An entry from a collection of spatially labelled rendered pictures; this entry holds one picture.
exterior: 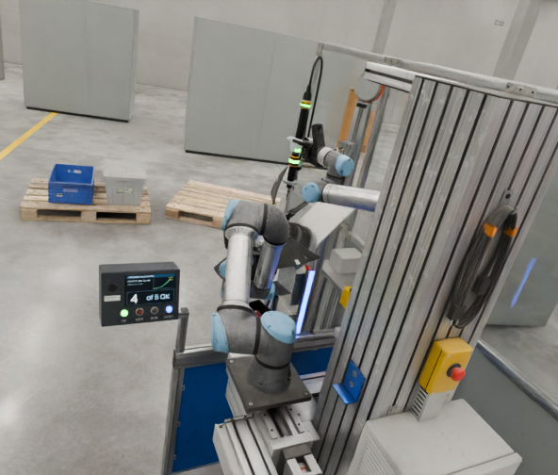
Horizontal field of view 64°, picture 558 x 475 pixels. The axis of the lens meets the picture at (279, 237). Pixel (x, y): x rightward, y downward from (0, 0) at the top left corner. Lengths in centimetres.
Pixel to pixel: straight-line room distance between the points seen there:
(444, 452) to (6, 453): 210
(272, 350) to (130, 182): 363
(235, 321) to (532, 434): 131
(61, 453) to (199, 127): 576
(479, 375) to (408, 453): 109
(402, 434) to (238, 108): 668
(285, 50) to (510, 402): 629
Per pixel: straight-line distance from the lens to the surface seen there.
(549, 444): 212
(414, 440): 124
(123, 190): 485
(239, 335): 136
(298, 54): 756
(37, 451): 270
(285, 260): 196
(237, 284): 142
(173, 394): 199
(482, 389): 225
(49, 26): 916
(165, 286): 160
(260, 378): 146
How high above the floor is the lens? 206
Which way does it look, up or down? 24 degrees down
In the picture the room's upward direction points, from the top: 11 degrees clockwise
